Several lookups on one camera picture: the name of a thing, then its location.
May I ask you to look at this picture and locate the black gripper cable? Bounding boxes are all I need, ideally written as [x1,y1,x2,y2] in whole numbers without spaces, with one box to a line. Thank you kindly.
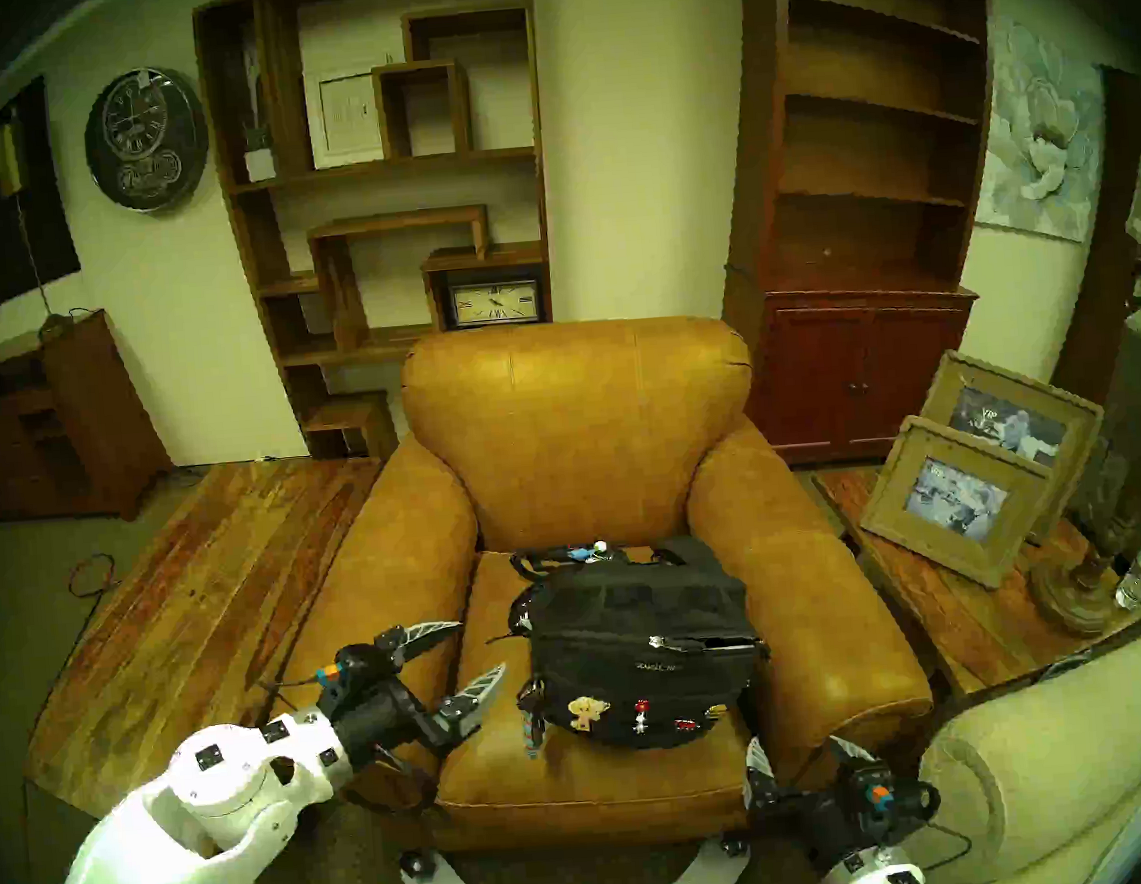
[892,778,977,878]
[254,654,443,825]

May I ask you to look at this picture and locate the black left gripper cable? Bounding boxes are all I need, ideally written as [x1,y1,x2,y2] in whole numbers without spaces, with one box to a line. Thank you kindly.
[254,654,443,825]

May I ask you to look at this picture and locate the large weathered wooden photo frame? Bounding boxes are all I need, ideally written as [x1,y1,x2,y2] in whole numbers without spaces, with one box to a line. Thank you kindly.
[915,338,1116,556]

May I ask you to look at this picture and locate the dark wooden door frame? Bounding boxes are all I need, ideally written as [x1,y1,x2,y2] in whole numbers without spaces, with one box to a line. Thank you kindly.
[1028,62,1141,409]

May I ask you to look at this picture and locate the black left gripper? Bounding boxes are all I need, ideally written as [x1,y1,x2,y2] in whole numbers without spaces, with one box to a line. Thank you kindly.
[310,615,514,771]

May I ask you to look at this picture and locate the beige fabric sofa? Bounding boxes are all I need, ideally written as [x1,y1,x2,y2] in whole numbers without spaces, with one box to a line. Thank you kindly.
[905,610,1141,884]

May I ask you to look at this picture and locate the plant in white pot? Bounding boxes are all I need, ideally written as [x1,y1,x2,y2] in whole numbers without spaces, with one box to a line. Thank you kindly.
[230,47,281,185]

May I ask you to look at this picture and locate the round black wall clock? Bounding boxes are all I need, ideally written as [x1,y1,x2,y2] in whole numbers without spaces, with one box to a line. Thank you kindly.
[78,63,215,218]

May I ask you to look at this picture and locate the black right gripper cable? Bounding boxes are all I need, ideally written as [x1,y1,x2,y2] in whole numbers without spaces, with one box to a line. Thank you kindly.
[892,778,977,878]

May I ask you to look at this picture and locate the rectangular mantel clock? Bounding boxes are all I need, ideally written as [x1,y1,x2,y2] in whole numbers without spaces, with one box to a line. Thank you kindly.
[448,277,542,329]

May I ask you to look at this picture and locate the small weathered wooden photo frame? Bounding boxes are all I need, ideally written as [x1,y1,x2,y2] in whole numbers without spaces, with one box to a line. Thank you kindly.
[851,404,1062,601]

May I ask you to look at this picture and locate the geometric wooden wall shelf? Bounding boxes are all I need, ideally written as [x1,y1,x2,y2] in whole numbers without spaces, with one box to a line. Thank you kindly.
[192,0,569,471]

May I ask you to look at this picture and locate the turned wooden lamp base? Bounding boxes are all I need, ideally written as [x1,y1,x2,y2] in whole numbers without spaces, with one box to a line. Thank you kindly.
[1014,381,1141,643]

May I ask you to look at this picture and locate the white framed certificate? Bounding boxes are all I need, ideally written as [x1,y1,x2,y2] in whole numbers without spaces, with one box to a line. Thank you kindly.
[303,63,392,171]

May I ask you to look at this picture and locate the cherry wood hutch bookcase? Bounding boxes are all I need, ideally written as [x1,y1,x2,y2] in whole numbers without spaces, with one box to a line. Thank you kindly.
[698,0,1034,470]

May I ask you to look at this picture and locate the red floor cable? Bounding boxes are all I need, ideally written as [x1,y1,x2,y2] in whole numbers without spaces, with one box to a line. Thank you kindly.
[67,552,123,599]

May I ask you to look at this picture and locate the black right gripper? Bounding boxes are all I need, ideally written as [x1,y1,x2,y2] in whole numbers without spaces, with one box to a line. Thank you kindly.
[741,722,946,875]

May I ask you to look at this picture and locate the low cherry wood cabinet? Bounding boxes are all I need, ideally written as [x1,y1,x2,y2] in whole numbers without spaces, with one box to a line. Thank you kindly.
[0,304,176,531]

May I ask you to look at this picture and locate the rustic wooden side table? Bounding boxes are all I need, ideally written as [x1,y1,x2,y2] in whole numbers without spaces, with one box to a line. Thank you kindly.
[814,444,1141,711]

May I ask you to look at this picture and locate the tan leather armchair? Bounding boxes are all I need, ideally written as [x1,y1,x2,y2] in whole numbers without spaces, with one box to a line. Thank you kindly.
[239,295,946,875]

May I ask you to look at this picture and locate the white flower painting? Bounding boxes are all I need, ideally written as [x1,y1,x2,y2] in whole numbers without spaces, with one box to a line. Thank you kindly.
[958,8,1116,253]

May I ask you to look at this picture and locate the black zipper bag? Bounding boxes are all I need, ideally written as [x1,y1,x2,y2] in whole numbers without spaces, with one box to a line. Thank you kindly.
[481,527,777,762]

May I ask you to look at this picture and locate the rustic wooden coffee table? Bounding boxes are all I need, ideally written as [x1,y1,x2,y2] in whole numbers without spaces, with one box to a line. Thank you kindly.
[1,449,408,824]

